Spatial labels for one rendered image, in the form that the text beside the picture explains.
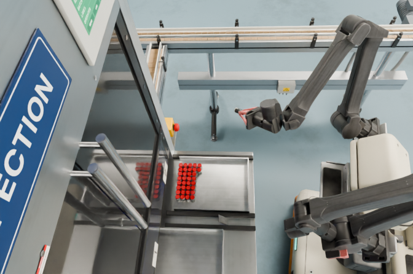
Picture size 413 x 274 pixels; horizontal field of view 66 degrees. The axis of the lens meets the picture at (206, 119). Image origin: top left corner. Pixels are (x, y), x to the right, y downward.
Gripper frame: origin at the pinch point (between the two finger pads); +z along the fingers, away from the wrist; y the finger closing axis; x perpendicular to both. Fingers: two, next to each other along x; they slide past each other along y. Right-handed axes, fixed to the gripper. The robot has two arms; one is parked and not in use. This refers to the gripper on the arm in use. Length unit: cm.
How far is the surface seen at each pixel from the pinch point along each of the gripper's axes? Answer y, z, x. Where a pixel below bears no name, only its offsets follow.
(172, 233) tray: 39, 8, 47
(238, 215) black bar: 12.4, -6.4, 44.0
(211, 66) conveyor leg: -44, 81, 5
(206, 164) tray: 9.1, 19.6, 30.9
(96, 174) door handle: 70, -43, -26
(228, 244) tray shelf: 22, -10, 52
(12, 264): 85, -52, -24
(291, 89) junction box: -87, 49, 29
